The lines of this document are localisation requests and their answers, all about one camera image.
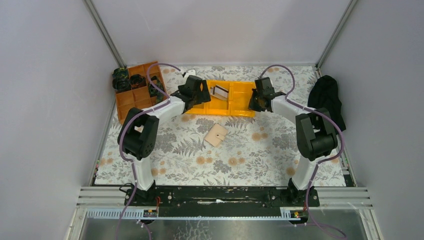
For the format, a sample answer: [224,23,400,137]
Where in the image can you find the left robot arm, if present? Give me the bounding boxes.
[117,75,211,191]

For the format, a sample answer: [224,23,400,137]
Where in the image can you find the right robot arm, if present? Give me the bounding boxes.
[248,77,338,191]

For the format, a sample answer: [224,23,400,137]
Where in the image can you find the card in middle bin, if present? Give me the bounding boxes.
[209,85,229,101]

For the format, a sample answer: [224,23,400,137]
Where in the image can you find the yellow three-compartment bin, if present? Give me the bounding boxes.
[187,79,256,117]

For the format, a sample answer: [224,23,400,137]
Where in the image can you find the camo belt in tray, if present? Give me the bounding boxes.
[148,75,165,105]

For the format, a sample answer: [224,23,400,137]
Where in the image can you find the orange compartment tray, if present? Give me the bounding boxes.
[115,62,166,124]

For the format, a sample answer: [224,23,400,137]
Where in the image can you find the rolled belt in tray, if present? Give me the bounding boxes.
[129,74,147,90]

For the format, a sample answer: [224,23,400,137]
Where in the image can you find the black cloth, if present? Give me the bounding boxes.
[307,75,347,132]

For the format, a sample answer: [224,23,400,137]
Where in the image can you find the rolled camo belt outside tray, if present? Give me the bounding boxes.
[112,67,131,94]

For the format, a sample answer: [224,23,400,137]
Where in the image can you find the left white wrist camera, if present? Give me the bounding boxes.
[182,69,197,78]

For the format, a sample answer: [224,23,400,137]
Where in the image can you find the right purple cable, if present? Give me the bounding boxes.
[259,64,347,240]

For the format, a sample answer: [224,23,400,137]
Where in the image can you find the aluminium frame rails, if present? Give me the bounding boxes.
[66,186,383,240]

